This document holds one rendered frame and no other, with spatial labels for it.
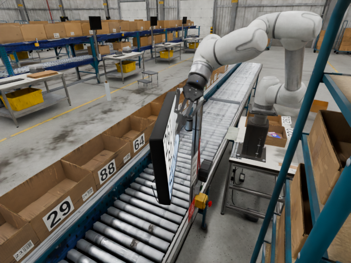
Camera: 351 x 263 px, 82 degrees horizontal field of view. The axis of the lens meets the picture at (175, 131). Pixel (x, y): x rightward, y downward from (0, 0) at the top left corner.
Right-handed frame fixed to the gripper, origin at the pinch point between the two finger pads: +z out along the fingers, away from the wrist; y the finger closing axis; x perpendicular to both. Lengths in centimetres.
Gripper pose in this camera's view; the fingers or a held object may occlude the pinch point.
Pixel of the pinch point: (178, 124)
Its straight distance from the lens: 76.3
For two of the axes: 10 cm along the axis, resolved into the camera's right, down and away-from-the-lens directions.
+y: -9.2, -3.9, -0.3
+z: -3.7, 8.9, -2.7
